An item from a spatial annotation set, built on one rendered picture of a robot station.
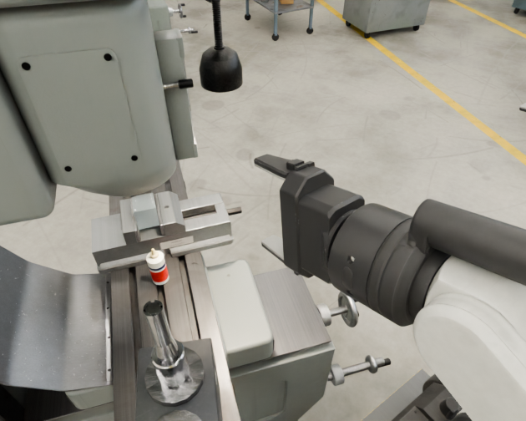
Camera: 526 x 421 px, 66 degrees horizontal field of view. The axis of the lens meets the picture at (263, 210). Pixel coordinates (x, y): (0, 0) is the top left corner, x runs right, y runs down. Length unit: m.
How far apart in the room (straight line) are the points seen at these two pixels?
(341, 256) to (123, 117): 0.37
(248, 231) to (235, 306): 1.38
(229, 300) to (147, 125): 0.63
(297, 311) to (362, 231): 0.87
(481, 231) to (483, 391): 0.10
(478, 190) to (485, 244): 2.79
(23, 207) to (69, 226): 2.08
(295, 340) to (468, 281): 0.88
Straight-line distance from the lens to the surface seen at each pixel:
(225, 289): 1.14
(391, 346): 2.10
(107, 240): 1.08
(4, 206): 0.67
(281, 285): 1.25
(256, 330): 1.06
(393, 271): 0.32
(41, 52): 0.57
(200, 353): 0.71
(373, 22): 5.17
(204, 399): 0.67
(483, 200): 3.02
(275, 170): 0.41
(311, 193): 0.39
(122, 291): 1.05
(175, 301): 1.00
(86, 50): 0.56
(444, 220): 0.31
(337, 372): 1.34
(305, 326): 1.18
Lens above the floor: 1.77
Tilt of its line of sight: 43 degrees down
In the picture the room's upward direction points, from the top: straight up
